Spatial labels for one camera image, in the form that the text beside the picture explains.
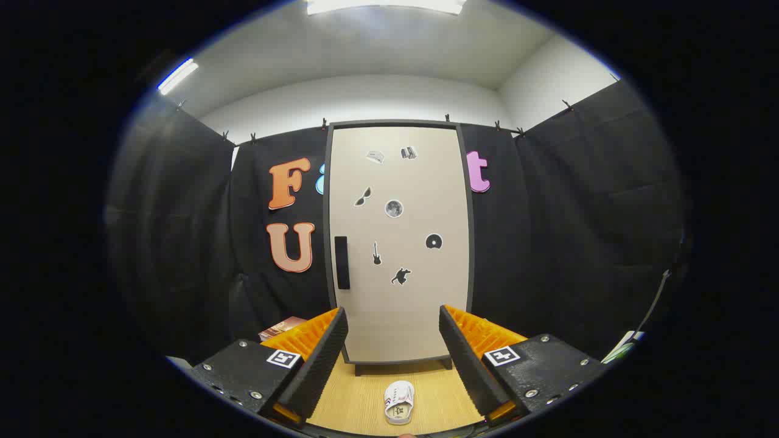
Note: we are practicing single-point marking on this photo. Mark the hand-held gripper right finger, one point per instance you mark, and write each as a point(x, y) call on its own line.
point(468, 365)

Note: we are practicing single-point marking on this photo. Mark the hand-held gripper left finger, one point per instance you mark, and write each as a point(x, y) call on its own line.
point(316, 365)

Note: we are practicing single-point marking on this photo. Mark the white canvas shoe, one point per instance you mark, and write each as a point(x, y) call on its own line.
point(398, 401)

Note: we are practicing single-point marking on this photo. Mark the dark grey shoe cabinet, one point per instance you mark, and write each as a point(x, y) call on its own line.
point(389, 123)

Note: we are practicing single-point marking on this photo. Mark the brown book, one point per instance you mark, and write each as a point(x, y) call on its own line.
point(280, 328)

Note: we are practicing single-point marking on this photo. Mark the black backdrop cloth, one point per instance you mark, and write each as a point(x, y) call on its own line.
point(548, 243)

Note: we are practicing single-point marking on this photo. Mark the white flat object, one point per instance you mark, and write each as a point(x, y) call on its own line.
point(621, 348)

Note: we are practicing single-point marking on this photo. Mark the narrow ceiling light strip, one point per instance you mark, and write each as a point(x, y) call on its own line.
point(178, 76)

